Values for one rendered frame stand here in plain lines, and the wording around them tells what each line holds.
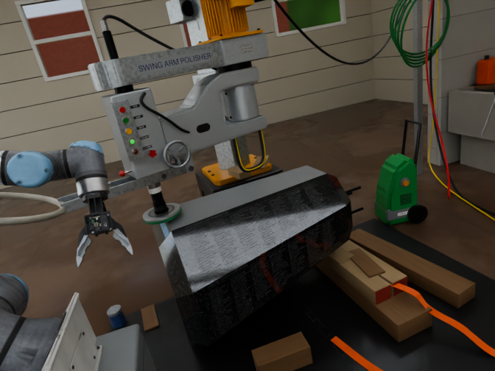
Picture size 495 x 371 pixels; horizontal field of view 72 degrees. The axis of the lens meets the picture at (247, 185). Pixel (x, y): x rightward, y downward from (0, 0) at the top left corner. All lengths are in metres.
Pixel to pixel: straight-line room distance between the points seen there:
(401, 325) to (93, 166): 1.73
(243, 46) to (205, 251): 1.13
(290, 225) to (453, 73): 3.02
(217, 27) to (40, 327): 1.60
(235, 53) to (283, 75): 6.40
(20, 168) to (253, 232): 1.22
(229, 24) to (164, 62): 0.44
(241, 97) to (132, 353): 1.42
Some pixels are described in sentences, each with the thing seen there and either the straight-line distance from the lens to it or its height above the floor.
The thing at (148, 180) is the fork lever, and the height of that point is 1.12.
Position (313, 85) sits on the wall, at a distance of 8.66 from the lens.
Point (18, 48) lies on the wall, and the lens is 8.22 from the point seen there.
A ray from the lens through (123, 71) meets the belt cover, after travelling 1.74.
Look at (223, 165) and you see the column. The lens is 2.82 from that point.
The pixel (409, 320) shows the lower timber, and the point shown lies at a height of 0.14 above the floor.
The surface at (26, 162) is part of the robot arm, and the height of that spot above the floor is 1.48.
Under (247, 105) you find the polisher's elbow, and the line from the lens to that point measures 2.04.
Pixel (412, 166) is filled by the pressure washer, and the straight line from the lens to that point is 3.13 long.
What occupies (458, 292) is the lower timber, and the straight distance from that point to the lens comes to 2.42.
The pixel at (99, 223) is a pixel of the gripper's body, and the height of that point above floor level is 1.25.
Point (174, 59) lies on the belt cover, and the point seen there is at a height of 1.67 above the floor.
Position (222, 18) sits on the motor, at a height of 1.83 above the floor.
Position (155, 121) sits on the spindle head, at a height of 1.41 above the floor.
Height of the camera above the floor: 1.62
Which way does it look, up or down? 21 degrees down
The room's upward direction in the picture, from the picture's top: 11 degrees counter-clockwise
